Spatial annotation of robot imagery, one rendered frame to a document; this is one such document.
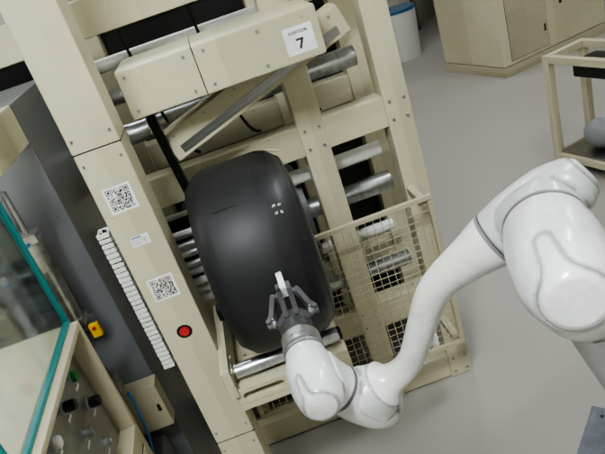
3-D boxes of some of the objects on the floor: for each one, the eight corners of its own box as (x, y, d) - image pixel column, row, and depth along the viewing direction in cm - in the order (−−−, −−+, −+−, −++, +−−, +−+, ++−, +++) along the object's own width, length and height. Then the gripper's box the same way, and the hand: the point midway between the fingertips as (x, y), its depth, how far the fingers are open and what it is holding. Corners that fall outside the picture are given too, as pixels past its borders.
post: (275, 562, 226) (-127, -236, 119) (271, 532, 238) (-99, -218, 131) (309, 549, 227) (-62, -257, 120) (302, 520, 239) (-41, -237, 132)
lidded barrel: (397, 53, 859) (386, 6, 831) (431, 48, 827) (420, -1, 799) (381, 66, 825) (368, 17, 797) (415, 61, 793) (403, 10, 765)
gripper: (322, 315, 134) (299, 256, 154) (266, 336, 134) (250, 274, 153) (331, 339, 138) (307, 277, 158) (276, 359, 138) (259, 295, 158)
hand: (282, 284), depth 153 cm, fingers closed
